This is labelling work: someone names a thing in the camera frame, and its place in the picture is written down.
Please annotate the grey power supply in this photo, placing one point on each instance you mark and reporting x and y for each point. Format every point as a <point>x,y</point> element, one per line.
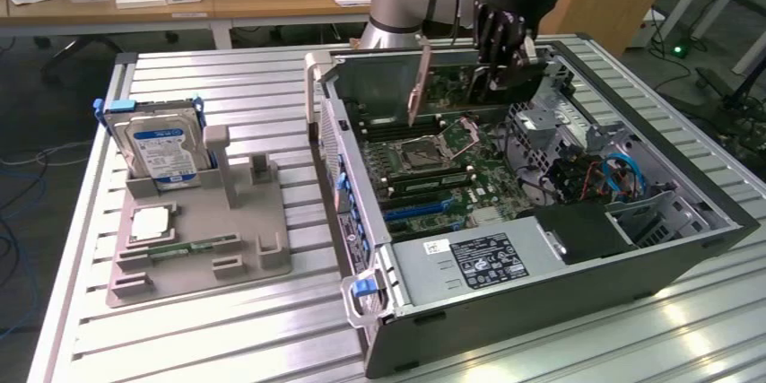
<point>431,275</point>

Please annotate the green RAM stick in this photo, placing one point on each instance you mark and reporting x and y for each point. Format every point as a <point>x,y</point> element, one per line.
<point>178,249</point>

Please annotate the grey parts rack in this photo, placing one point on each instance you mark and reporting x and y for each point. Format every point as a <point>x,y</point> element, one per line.
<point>203,221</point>

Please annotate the black floor stand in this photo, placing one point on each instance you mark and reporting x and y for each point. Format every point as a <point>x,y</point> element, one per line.
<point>735,100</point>

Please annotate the graphics card with metal bracket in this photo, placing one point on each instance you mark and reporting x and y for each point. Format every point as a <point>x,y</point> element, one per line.
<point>448,82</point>

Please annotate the black open PC case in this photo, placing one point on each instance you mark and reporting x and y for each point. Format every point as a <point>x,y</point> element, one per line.
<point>508,333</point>

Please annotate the metal socket cover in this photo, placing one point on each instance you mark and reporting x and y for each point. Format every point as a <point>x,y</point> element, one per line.
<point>463,138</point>

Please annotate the blue case latch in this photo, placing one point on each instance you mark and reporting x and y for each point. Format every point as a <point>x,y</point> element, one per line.
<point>363,289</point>

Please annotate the blue expansion slot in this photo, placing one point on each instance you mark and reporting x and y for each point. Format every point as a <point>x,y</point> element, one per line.
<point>419,211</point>

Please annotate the wooden desk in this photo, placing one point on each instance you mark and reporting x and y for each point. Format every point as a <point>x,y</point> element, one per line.
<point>60,11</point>

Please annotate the installed RAM stick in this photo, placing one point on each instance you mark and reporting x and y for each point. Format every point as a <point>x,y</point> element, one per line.
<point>427,175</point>
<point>433,185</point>

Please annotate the hard disk in blue carrier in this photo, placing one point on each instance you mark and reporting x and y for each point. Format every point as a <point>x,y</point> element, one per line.
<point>161,150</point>

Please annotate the silver chipset heatsink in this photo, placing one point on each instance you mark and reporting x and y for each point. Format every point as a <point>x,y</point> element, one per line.
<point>485,218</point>

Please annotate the metal drive cage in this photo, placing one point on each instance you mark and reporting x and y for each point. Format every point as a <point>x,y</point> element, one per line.
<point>537,132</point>

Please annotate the metal disk bay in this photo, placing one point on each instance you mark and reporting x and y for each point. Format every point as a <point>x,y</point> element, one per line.
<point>658,221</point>

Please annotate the silver CPU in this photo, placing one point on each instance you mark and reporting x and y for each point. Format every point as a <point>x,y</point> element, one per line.
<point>149,223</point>

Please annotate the white device beside cabinet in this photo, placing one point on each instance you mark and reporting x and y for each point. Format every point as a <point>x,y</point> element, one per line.
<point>648,28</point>

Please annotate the blue card retainer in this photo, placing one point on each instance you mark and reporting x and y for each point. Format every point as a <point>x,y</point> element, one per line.
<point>341,181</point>

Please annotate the green motherboard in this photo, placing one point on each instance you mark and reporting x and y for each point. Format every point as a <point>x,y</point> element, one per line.
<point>479,185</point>

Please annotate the CPU socket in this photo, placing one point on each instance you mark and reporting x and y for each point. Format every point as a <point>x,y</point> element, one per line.
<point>421,152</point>

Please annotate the black plastic shroud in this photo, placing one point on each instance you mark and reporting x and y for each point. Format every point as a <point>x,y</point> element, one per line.
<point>580,230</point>

